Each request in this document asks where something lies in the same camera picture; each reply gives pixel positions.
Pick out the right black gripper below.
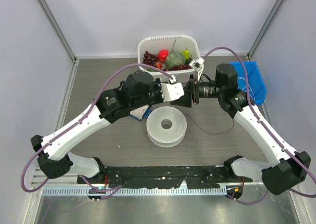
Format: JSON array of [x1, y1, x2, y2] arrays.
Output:
[[171, 74, 225, 108]]

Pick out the thin dark purple cable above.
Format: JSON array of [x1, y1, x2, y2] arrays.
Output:
[[172, 104, 235, 135]]

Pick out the white perforated filament spool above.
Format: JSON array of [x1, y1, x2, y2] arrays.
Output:
[[146, 106, 187, 148]]

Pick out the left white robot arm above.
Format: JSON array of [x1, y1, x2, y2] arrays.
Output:
[[31, 71, 163, 184]]

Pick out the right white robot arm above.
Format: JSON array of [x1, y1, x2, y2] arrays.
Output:
[[171, 64, 311, 195]]

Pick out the blue razor package box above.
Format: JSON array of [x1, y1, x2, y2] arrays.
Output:
[[129, 105, 152, 121]]

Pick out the green lime fruit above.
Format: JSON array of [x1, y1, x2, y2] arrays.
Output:
[[146, 68, 157, 72]]

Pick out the orange peach fruit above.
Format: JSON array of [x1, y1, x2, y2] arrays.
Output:
[[156, 62, 162, 69]]

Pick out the dark red grape bunch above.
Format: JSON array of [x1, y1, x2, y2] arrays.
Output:
[[162, 64, 192, 71]]

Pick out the dark blue grapes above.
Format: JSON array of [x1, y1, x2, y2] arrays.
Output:
[[186, 58, 193, 65]]

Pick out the green melon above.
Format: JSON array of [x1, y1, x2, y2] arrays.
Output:
[[165, 51, 186, 68]]

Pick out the red pomegranate fruit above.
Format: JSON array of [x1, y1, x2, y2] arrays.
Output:
[[158, 49, 169, 63]]

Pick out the yellow green pear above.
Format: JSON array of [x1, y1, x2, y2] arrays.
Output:
[[182, 48, 191, 60]]

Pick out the blue plastic storage bin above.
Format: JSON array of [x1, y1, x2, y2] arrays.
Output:
[[230, 61, 267, 105]]

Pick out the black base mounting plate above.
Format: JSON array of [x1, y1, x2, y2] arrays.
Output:
[[88, 166, 252, 189]]

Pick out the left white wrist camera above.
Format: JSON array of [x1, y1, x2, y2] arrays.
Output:
[[160, 75, 185, 102]]

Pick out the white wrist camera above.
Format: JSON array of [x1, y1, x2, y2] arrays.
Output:
[[160, 75, 185, 102], [189, 57, 205, 82]]

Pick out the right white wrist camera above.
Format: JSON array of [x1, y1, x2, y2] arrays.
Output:
[[189, 57, 205, 82]]

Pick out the white cable in bin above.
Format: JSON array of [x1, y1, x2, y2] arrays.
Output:
[[237, 76, 255, 98]]

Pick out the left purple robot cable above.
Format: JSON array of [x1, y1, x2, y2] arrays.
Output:
[[20, 62, 175, 201]]

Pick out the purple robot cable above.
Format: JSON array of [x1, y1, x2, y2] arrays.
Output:
[[203, 46, 316, 205], [20, 62, 175, 201]]

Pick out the white slotted cable duct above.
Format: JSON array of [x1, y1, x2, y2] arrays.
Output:
[[42, 185, 227, 197]]

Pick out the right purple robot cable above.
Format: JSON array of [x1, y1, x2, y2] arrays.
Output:
[[203, 46, 316, 205]]

